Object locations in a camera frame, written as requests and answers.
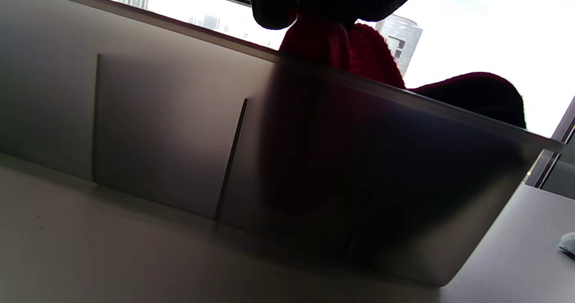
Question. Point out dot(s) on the black sock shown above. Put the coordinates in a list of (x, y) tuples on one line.
[(471, 96)]

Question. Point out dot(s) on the light blue sock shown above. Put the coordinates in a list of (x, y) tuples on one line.
[(568, 243)]

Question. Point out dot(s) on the clear plastic divided organizer box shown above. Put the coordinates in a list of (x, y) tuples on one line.
[(157, 123)]

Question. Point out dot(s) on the dark window frame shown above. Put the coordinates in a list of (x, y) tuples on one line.
[(557, 159)]

